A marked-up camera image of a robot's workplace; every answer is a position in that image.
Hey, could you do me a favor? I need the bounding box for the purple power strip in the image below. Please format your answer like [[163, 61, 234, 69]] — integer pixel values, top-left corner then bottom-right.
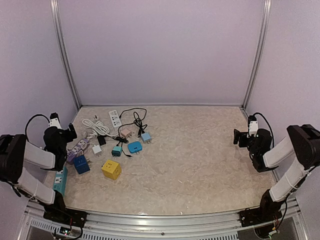
[[66, 138, 90, 165]]

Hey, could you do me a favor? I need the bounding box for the white USB charger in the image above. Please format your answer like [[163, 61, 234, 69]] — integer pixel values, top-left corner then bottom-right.
[[92, 145, 103, 157]]

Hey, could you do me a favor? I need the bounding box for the dark blue cube socket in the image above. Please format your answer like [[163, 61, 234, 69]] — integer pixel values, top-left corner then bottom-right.
[[73, 155, 91, 175]]

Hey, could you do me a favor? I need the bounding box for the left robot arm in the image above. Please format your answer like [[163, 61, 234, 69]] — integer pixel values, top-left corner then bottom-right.
[[0, 112, 77, 223]]

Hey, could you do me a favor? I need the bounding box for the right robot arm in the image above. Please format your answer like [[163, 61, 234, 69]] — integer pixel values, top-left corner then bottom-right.
[[233, 113, 320, 227]]

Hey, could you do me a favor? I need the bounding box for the teal power strip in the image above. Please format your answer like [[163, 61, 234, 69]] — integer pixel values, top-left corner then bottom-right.
[[52, 166, 68, 197]]

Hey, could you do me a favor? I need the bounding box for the white power strip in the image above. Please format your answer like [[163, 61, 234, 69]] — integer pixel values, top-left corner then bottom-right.
[[108, 110, 122, 129]]

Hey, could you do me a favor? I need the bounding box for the teal USB charger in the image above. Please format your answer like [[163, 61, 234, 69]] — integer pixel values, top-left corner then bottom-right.
[[111, 145, 123, 157]]

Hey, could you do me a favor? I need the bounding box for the pink charger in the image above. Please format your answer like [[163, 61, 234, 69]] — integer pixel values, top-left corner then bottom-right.
[[119, 128, 133, 139]]

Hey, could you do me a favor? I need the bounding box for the yellow cube socket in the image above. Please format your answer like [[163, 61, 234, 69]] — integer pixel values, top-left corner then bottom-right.
[[101, 159, 122, 180]]

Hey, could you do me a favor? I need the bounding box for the blue rounded charger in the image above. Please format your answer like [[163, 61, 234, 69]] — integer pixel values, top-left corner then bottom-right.
[[127, 141, 143, 154]]

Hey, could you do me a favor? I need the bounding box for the light blue charger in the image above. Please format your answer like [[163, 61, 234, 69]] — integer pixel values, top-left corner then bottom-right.
[[140, 132, 152, 144]]

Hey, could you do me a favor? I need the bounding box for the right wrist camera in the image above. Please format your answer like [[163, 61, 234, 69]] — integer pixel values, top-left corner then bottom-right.
[[248, 115, 259, 138]]

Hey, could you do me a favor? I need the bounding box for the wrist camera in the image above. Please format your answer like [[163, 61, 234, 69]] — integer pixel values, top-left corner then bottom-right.
[[49, 112, 61, 129], [248, 115, 259, 138]]

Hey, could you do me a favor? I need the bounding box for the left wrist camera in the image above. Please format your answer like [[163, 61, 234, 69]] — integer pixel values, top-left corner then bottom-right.
[[49, 112, 61, 129]]

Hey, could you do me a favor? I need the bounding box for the white power cord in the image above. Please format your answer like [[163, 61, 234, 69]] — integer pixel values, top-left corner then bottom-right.
[[81, 114, 121, 141]]

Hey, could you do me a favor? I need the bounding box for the black USB cable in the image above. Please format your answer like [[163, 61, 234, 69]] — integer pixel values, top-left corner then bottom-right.
[[109, 107, 148, 158]]

